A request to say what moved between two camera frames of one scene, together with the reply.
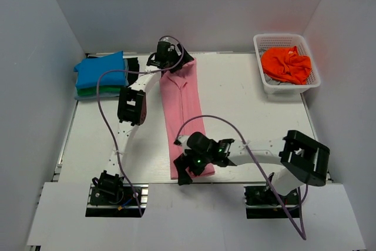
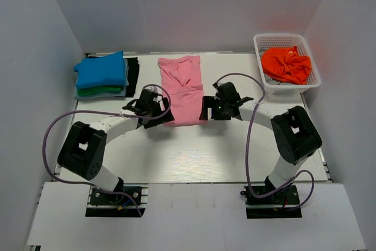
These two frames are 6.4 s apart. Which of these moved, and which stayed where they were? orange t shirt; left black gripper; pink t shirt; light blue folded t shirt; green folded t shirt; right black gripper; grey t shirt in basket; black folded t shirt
Moved: pink t shirt; left black gripper; right black gripper
Stayed: green folded t shirt; orange t shirt; black folded t shirt; light blue folded t shirt; grey t shirt in basket
